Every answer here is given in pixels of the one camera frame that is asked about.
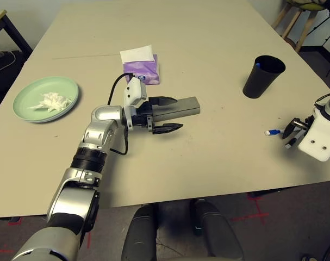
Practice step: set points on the black bag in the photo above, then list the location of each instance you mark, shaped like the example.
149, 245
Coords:
4, 79

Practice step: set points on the grey left robot leg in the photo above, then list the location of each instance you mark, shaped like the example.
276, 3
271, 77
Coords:
140, 233

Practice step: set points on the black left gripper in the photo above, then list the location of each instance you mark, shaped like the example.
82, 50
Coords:
144, 117

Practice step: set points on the black tripod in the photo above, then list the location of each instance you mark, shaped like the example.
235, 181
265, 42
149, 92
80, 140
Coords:
320, 24

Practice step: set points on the wooden stool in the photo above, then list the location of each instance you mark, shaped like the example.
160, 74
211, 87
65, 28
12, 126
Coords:
306, 30

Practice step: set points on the grey robot leg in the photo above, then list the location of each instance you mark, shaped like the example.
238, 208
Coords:
216, 233
140, 233

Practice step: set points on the yellow-green seat cushion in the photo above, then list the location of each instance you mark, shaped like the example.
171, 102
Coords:
306, 4

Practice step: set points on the grey right robot leg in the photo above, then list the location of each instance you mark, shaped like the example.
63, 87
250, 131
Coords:
216, 233

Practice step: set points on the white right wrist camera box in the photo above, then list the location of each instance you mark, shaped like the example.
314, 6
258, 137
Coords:
317, 136

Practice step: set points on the white marker blue cap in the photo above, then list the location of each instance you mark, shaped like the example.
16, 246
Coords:
274, 132

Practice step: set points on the purple tissue pack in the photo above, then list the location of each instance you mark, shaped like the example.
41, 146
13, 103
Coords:
143, 70

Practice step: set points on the black table foot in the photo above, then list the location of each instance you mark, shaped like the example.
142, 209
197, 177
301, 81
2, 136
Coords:
262, 193

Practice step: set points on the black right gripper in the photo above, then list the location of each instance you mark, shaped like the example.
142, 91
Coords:
310, 122

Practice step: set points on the white tissue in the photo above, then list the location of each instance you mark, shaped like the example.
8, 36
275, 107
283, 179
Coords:
53, 100

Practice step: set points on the black plastic cup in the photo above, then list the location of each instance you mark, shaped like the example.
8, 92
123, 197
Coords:
257, 84

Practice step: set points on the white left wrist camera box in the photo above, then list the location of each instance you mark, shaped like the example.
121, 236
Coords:
133, 91

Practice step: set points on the grey glasses case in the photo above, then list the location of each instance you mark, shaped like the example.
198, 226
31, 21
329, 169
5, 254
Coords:
186, 107

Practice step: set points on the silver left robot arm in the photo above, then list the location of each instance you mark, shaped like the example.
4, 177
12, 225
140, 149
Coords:
105, 114

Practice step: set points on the light green plate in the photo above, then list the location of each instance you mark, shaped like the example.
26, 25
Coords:
37, 92

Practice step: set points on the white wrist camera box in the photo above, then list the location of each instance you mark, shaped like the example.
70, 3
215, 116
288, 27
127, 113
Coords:
133, 91
317, 136

